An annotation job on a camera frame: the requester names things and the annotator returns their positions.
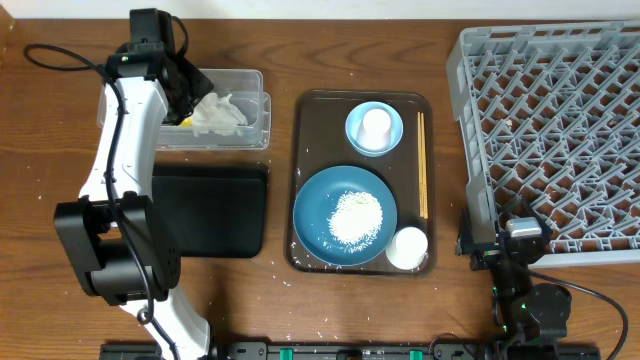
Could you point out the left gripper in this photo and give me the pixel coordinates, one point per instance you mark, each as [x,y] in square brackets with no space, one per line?
[199,87]

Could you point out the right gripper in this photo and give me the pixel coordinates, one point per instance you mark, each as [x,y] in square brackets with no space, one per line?
[486,252]

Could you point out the white tissue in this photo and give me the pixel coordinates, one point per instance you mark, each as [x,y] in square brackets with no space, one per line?
[218,115]

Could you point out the white plastic cup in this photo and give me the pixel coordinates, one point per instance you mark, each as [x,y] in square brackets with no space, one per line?
[408,248]

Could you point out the wooden chopstick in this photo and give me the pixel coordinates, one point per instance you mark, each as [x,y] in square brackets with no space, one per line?
[423,163]
[419,138]

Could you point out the pink plastic cup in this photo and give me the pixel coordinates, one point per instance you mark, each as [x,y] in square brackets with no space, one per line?
[374,133]

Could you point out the light blue bowl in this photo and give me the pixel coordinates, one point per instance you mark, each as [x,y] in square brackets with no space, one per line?
[354,119]

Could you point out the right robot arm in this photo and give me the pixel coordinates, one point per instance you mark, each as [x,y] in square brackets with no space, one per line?
[533,317]

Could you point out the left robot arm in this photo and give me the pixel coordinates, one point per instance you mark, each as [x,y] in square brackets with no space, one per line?
[118,245]

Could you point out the clear plastic waste bin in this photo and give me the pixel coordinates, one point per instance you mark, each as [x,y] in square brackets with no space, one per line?
[244,88]

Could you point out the grey dishwasher rack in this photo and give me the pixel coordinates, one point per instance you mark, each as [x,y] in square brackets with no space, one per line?
[551,113]

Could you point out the black plastic tray bin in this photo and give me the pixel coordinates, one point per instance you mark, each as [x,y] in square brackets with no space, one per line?
[214,212]

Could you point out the pile of white rice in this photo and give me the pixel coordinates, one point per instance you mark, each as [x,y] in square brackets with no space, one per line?
[356,220]

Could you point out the dark blue plate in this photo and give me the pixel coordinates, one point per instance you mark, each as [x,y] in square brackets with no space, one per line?
[315,202]

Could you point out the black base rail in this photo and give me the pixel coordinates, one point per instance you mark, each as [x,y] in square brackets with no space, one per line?
[262,351]

